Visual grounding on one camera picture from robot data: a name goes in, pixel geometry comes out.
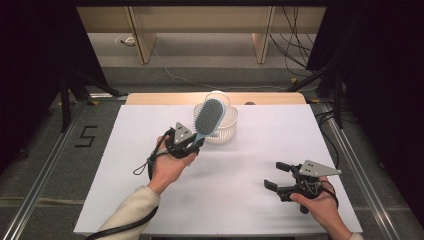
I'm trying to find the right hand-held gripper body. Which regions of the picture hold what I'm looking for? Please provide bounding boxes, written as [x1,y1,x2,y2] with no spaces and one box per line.
[277,159,343,214]

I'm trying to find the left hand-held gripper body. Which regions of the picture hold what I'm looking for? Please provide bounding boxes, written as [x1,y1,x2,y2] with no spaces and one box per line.
[164,122,202,160]

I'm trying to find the light blue hairbrush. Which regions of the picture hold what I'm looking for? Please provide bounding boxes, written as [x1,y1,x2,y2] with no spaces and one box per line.
[193,98,227,144]

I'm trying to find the white plastic basket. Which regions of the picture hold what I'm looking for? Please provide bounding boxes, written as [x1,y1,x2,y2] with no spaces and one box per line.
[193,90,240,145]

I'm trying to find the person's left hand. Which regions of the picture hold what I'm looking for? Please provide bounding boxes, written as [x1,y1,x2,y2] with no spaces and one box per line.
[148,134,198,196]

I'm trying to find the person's right hand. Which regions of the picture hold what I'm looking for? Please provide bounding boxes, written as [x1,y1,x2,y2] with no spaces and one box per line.
[289,177,344,232]

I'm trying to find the light wooden table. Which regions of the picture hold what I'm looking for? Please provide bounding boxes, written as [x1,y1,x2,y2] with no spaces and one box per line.
[125,92,307,106]

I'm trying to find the white table cover board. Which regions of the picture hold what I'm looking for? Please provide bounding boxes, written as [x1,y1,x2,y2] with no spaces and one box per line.
[73,104,364,234]

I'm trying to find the black metal stand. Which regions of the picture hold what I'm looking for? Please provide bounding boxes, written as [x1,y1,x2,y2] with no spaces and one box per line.
[286,66,344,129]

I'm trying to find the round white floor socket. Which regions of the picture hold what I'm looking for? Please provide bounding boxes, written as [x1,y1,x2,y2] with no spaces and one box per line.
[114,34,137,48]

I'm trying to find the light wooden background desk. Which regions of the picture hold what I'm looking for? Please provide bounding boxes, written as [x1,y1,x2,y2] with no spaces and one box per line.
[75,5,327,65]

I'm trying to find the black tripod stand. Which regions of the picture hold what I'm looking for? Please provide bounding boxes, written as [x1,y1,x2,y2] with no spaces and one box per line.
[59,71,129,134]

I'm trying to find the dark curtain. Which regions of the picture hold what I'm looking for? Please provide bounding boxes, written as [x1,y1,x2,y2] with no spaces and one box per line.
[306,0,424,228]
[0,0,109,168]

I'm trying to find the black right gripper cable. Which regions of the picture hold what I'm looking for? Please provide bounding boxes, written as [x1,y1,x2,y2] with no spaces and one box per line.
[319,179,340,209]

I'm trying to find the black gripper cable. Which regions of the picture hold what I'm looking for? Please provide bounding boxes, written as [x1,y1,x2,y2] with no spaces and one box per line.
[84,128,176,240]
[319,179,340,209]

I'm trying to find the metal floor rail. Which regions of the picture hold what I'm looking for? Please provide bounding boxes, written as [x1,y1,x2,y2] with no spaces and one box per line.
[314,101,403,240]
[1,99,89,240]

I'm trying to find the thin white floor cable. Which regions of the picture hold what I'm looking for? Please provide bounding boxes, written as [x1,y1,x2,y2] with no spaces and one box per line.
[151,46,321,93]

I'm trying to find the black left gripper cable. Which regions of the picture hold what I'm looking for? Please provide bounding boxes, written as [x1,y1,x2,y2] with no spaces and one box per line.
[84,128,176,240]

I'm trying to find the hanging black cables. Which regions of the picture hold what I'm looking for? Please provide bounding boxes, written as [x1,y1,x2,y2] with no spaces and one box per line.
[269,5,334,76]

